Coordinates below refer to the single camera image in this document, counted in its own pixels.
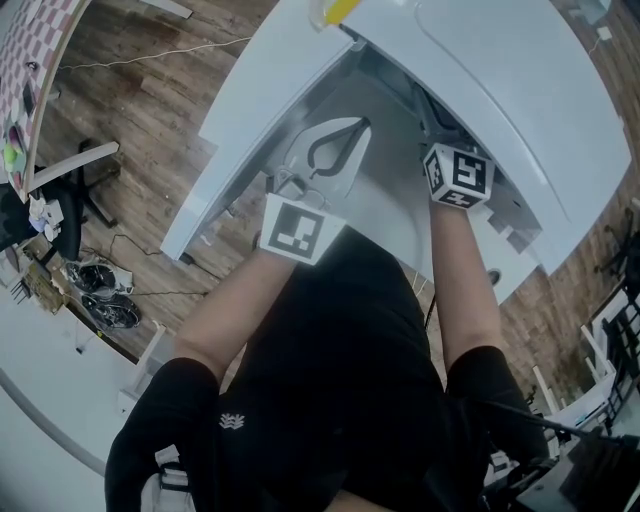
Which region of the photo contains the clear bowl with yellow contents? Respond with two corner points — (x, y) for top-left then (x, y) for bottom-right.
(308, 0), (364, 32)

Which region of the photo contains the white floor cable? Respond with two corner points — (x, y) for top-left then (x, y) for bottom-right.
(58, 36), (252, 72)

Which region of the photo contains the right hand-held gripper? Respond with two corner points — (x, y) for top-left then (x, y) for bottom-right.
(422, 142), (497, 212)

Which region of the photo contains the black cable with adapter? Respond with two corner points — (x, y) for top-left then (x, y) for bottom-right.
(106, 231), (210, 297)

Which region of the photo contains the black body cable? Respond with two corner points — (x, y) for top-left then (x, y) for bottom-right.
(474, 396), (640, 447)

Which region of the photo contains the cardboard box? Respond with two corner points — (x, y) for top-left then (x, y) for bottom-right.
(23, 238), (67, 312)

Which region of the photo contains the cluster of white dishes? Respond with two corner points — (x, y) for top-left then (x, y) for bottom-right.
(27, 193), (65, 242)

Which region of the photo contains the black office chair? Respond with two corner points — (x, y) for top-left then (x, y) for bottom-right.
(0, 139), (122, 257)

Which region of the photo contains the black and white rack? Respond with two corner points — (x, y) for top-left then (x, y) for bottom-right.
(578, 284), (640, 437)

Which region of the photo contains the black device in plastic bag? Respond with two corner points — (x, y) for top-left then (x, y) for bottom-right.
(79, 292), (144, 332)
(64, 261), (137, 297)

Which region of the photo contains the green ball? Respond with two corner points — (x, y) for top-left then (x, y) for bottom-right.
(3, 143), (27, 174)

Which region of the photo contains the pink checkered table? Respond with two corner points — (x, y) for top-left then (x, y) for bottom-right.
(0, 0), (122, 205)

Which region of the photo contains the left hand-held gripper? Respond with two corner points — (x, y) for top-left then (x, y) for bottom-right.
(258, 115), (374, 267)

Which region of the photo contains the person's black shirt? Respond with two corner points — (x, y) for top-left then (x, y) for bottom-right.
(103, 233), (551, 512)

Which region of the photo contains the person's right forearm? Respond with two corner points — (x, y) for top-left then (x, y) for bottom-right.
(428, 202), (507, 375)

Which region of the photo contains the white strapped bag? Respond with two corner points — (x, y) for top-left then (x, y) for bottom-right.
(139, 443), (197, 512)

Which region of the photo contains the person's left forearm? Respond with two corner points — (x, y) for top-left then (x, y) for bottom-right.
(173, 244), (302, 382)

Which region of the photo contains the white table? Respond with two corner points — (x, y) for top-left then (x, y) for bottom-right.
(159, 0), (557, 307)

